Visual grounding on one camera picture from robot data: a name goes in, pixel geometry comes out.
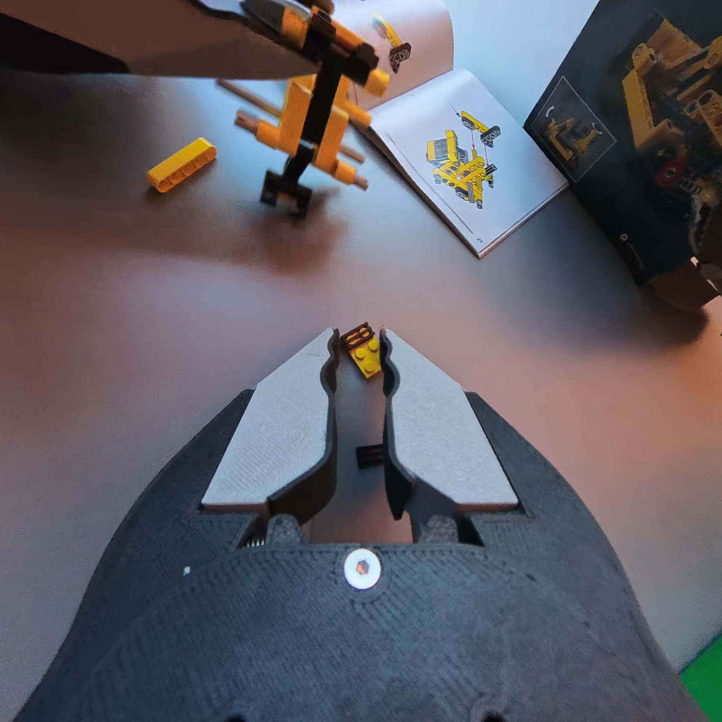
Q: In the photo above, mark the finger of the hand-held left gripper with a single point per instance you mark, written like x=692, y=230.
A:
x=276, y=10
x=169, y=39

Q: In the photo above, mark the black lego set box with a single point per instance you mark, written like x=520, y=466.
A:
x=609, y=169

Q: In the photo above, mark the yellow black lego model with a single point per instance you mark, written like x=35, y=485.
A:
x=293, y=124

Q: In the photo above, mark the black lego grille tile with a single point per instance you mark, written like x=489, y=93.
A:
x=369, y=457

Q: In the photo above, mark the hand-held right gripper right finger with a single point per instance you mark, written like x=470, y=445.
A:
x=445, y=440

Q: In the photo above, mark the yellow plate with black grille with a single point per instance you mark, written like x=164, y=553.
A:
x=366, y=361

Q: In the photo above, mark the yellow lego beam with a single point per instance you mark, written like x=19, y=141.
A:
x=180, y=165

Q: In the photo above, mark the green plastic bin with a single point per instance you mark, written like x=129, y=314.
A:
x=708, y=682

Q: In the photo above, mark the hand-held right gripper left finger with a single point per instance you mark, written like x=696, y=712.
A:
x=276, y=434

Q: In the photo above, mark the white instruction booklet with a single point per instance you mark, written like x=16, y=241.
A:
x=524, y=186

